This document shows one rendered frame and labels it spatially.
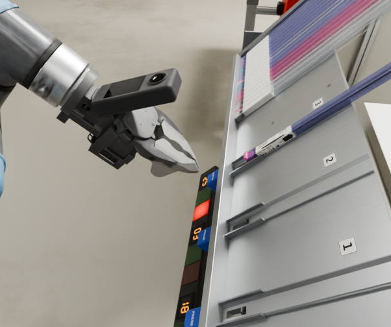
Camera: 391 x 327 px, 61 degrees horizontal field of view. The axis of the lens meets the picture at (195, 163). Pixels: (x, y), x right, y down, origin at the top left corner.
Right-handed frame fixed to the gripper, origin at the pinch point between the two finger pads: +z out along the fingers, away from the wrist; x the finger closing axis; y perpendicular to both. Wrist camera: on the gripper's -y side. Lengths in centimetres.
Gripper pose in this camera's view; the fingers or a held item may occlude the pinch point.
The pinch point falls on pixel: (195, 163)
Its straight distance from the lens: 51.3
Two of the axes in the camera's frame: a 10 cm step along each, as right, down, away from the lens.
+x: -1.4, 6.9, -7.1
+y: -6.7, 4.6, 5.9
